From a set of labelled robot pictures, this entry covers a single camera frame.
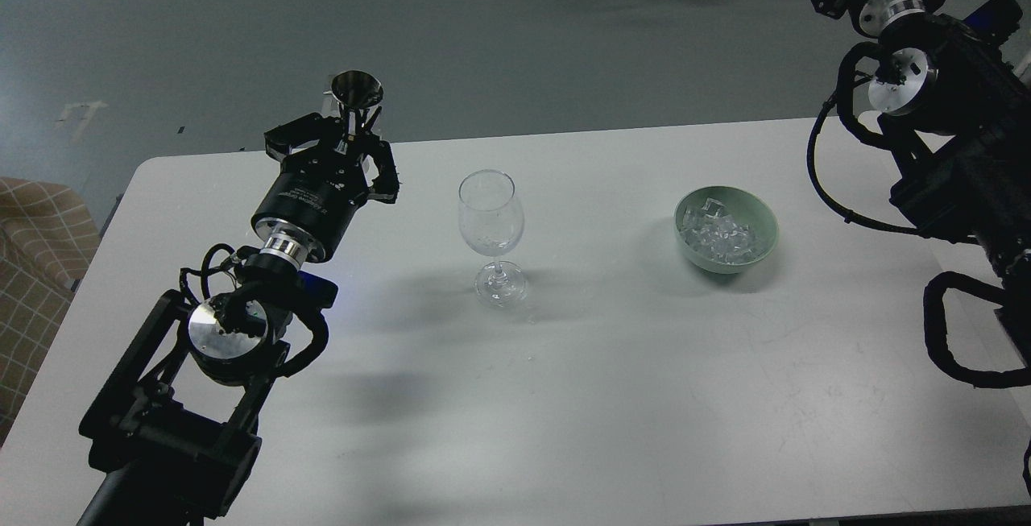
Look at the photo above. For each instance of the steel cocktail jigger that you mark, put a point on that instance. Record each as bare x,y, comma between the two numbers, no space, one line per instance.
358,95

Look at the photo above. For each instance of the clear wine glass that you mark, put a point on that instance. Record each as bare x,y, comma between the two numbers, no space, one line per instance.
492,222

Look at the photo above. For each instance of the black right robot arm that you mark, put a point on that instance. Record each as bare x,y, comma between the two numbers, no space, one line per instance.
935,93

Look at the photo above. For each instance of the beige checkered chair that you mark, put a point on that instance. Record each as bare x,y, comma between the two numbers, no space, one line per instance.
48,239

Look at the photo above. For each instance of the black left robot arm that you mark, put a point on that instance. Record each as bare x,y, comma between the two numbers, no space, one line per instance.
175,427

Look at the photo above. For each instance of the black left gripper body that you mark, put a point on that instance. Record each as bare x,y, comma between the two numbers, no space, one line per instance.
315,197

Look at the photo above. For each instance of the green bowl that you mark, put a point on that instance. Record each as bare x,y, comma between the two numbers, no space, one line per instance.
747,209

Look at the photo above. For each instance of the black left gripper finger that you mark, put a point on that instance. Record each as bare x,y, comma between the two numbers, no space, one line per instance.
310,130
385,187

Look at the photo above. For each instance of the pile of clear ice cubes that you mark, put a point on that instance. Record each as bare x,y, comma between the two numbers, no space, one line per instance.
711,230

